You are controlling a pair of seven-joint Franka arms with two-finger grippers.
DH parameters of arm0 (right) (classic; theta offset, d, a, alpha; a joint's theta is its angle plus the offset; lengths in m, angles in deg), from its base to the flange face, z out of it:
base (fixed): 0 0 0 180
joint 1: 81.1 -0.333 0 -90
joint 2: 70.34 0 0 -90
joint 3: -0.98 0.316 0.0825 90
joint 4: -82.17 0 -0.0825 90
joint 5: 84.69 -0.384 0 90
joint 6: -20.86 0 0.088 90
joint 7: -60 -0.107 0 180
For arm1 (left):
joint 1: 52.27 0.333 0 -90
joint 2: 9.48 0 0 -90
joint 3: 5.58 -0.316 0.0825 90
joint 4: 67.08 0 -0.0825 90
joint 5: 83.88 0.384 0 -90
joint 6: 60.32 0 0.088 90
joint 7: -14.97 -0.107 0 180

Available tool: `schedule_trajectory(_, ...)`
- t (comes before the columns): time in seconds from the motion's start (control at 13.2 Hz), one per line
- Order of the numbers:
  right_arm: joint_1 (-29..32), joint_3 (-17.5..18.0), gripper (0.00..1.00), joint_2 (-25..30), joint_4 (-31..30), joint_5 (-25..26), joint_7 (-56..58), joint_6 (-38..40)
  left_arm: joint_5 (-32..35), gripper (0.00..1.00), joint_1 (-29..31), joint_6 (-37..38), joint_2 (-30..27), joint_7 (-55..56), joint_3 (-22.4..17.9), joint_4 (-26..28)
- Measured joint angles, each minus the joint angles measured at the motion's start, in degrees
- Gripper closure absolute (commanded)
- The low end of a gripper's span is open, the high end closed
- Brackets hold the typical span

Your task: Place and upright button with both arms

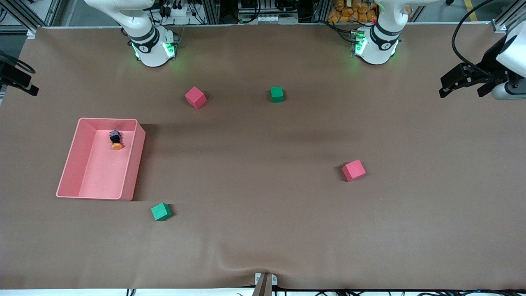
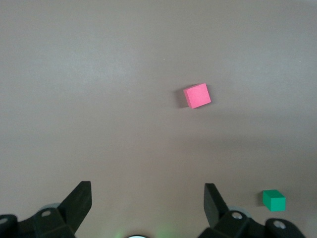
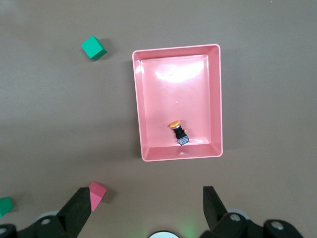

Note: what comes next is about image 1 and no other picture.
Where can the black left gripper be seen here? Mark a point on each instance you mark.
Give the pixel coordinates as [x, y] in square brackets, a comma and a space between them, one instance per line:
[490, 61]

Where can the pink foam cube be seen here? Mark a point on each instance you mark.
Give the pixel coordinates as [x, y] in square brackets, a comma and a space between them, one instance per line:
[194, 97]
[353, 170]

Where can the white power strip with plugs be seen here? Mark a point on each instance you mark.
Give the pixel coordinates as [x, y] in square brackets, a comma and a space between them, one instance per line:
[178, 11]

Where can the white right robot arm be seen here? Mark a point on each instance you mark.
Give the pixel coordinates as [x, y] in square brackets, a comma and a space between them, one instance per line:
[152, 53]

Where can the green foam cube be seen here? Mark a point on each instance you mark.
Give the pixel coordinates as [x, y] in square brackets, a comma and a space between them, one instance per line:
[160, 211]
[277, 94]

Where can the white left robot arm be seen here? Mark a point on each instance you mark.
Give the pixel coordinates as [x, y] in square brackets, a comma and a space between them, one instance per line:
[376, 53]

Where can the brown table cover sheet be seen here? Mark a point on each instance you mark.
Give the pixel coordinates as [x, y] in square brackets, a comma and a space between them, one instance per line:
[263, 164]

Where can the orange packaged items pile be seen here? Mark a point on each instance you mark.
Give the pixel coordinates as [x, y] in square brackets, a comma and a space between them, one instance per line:
[349, 16]

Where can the white terminal strip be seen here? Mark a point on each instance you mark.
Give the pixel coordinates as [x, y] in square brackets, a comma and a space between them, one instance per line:
[277, 19]

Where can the yellow mushroom push button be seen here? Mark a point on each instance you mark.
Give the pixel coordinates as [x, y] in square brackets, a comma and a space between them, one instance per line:
[116, 144]

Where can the aluminium frame profile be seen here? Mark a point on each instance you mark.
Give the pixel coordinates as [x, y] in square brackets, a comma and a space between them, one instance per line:
[499, 26]
[32, 33]

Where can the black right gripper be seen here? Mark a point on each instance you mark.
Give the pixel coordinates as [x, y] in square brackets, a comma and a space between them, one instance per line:
[11, 75]

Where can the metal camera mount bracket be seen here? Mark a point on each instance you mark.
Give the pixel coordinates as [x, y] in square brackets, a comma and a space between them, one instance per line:
[263, 287]

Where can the pink plastic bin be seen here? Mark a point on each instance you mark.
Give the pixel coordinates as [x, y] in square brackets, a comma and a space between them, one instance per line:
[102, 176]

